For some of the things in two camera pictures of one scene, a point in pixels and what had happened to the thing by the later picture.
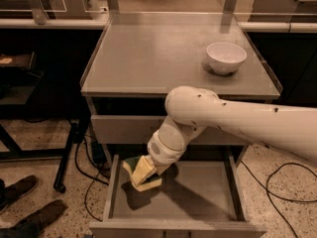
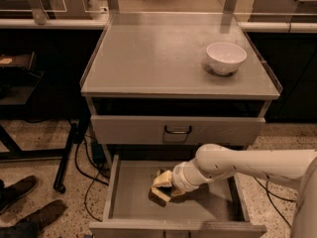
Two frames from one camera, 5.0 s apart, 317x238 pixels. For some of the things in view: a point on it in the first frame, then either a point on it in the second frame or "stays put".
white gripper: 160,153 -> 179,178
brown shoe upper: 10,193 stays put
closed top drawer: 139,129 stays put
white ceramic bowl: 225,58 stays put
